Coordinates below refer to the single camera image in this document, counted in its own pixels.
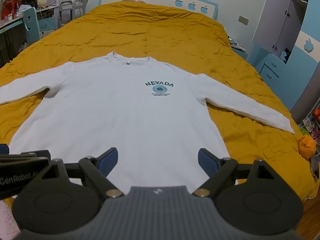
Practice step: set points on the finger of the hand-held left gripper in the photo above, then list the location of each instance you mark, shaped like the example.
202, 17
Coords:
3, 149
35, 154

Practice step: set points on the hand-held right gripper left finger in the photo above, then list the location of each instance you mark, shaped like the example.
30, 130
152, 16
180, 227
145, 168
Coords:
110, 160

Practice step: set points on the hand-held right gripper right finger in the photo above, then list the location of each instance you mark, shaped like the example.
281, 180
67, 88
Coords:
207, 162

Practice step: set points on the white printed sweatshirt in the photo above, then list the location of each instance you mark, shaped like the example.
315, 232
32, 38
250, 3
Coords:
112, 110

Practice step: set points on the pink mat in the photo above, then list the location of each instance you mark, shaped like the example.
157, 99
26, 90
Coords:
5, 217

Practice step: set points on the orange plush ball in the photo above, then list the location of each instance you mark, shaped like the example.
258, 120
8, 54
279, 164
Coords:
306, 147

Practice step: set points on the blue drawer unit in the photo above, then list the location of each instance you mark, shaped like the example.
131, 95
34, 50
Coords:
272, 65

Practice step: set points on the bedside table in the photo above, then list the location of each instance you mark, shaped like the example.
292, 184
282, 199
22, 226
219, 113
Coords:
238, 48

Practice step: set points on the blue chair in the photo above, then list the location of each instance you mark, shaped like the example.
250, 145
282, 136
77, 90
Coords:
31, 27

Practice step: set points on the white desk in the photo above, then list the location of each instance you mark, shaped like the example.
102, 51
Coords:
15, 22

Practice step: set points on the yellow quilt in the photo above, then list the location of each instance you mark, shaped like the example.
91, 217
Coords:
162, 30

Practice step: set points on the red bag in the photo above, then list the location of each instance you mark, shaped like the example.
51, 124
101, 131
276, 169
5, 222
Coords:
10, 8

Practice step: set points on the white round helmet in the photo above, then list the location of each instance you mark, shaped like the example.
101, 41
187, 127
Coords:
42, 2

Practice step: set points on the white rolling cart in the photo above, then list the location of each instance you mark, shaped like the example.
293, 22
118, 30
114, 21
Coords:
79, 3

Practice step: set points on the white and blue wardrobe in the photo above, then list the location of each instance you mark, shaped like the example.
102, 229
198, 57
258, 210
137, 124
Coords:
275, 17

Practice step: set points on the tan plush pillow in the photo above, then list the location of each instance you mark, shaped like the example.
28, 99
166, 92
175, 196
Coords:
132, 0

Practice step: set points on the wall switch plate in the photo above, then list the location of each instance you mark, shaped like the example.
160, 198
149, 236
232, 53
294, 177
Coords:
243, 20

